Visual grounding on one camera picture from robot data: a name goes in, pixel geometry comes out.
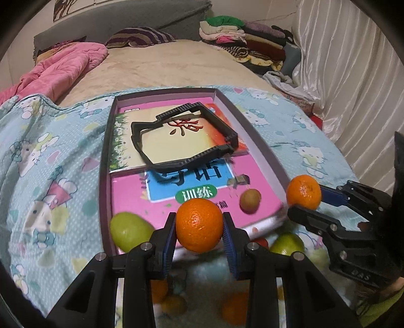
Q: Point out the red tomato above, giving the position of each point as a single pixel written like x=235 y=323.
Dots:
x=262 y=242

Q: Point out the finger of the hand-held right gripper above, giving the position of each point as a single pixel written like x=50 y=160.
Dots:
x=331 y=195
x=315 y=220

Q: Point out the grey bed headboard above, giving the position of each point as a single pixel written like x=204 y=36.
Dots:
x=110 y=19

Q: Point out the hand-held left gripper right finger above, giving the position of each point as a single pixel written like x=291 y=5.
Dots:
x=230 y=249

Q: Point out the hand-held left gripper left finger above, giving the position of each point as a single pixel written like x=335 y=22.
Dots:
x=169 y=242

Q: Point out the pink book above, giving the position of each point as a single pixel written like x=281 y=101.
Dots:
x=132 y=195

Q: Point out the teal cartoon cat blanket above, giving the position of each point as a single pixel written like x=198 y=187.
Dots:
x=63 y=157

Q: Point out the red cloth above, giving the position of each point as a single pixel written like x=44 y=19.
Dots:
x=317 y=120

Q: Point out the tree branch painting panel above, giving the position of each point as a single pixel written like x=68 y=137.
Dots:
x=68 y=8

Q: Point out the large green mango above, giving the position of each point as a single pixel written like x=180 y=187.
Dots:
x=287 y=244

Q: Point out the purple striped pillow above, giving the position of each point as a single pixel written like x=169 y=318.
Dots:
x=139 y=36

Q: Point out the beige bed sheet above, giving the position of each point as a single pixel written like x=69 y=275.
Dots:
x=164 y=69

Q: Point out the yellow book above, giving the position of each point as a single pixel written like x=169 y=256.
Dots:
x=189 y=145

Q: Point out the white curtain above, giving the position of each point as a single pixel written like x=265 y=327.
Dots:
x=347 y=78

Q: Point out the brown kiwi fruit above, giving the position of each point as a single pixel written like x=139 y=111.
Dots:
x=250 y=200

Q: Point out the small green mango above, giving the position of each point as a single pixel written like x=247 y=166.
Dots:
x=129 y=231

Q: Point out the pink quilt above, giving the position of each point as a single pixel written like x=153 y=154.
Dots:
x=63 y=69

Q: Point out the white crumpled cloth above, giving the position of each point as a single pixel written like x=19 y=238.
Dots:
x=277 y=78

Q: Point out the pile of folded clothes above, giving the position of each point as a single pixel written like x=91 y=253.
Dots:
x=252 y=41

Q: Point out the grey cardboard box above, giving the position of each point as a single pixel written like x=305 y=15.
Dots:
x=105 y=157

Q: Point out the black plastic frame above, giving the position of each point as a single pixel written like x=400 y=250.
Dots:
x=192 y=158

